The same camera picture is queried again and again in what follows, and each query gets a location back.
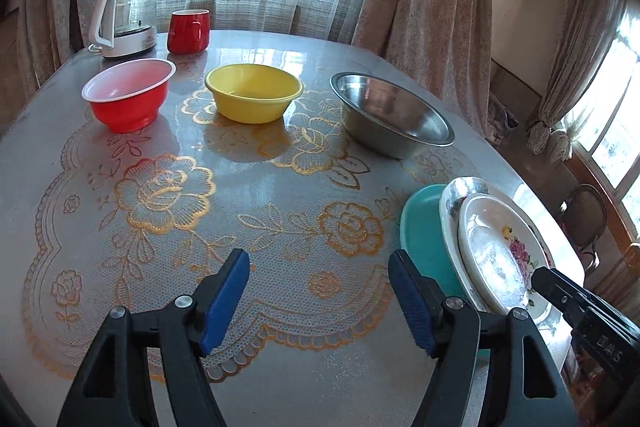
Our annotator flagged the white floral oval plate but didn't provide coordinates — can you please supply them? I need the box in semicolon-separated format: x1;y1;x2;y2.
457;194;541;315

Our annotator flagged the red mug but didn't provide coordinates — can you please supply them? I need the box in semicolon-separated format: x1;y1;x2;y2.
167;9;211;54

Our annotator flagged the yellow plastic bowl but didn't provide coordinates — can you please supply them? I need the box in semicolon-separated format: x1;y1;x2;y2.
205;64;304;124

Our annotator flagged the white dragon print plate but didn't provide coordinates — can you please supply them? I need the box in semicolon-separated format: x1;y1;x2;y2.
439;177;553;325

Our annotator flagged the tied beige curtain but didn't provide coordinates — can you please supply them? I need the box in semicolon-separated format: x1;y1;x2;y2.
525;0;632;156

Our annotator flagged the red plastic bowl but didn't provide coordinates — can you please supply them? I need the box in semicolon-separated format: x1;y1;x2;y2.
81;59;177;134

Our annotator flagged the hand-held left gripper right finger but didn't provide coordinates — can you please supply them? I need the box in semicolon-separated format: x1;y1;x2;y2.
388;249;573;427

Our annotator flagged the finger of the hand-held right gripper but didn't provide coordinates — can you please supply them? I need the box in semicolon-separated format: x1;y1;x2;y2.
531;267;640;388

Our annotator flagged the stainless steel bowl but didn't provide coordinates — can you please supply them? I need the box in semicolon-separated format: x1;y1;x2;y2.
330;72;456;160

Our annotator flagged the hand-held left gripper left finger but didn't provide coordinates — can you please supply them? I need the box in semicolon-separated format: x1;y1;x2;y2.
56;248;251;427

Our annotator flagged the patterned cloth bundle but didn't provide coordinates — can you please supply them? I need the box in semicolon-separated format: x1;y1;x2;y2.
487;94;521;150

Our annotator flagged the wood framed window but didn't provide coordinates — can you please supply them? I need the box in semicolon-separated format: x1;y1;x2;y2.
565;12;640;218

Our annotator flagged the white glass electric kettle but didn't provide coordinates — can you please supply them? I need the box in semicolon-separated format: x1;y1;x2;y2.
89;0;160;59

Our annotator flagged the teal round plate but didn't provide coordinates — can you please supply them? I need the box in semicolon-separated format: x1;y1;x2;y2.
399;183;493;360

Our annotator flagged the dark round back chair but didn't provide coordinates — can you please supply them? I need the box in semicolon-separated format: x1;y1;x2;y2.
557;183;608;278

